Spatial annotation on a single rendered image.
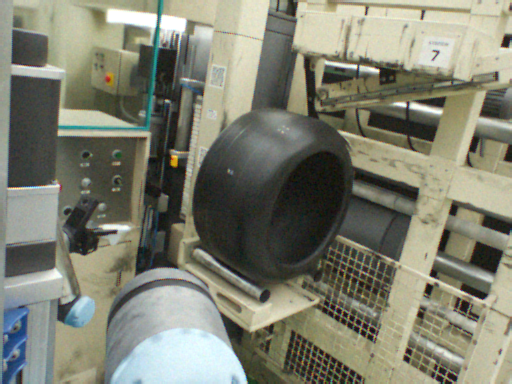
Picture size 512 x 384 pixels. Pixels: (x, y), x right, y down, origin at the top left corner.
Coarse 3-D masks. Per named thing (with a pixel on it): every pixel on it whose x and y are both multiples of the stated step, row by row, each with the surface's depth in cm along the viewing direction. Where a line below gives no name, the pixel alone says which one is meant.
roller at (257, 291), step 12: (192, 252) 161; (204, 252) 159; (204, 264) 157; (216, 264) 153; (228, 276) 149; (240, 276) 147; (240, 288) 146; (252, 288) 142; (264, 288) 142; (264, 300) 141
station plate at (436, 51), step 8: (424, 40) 133; (432, 40) 131; (440, 40) 130; (448, 40) 128; (424, 48) 133; (432, 48) 131; (440, 48) 130; (448, 48) 128; (424, 56) 133; (432, 56) 132; (440, 56) 130; (448, 56) 129; (424, 64) 133; (432, 64) 132; (440, 64) 130
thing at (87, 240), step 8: (88, 224) 127; (96, 224) 129; (64, 232) 119; (88, 232) 125; (72, 240) 120; (80, 240) 126; (88, 240) 126; (96, 240) 130; (72, 248) 120; (80, 248) 127; (88, 248) 127; (96, 248) 131
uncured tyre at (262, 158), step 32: (224, 128) 141; (256, 128) 135; (320, 128) 138; (224, 160) 133; (256, 160) 127; (288, 160) 129; (320, 160) 169; (224, 192) 130; (256, 192) 126; (288, 192) 178; (320, 192) 173; (224, 224) 131; (256, 224) 128; (288, 224) 177; (320, 224) 170; (224, 256) 140; (256, 256) 133; (288, 256) 166; (320, 256) 159
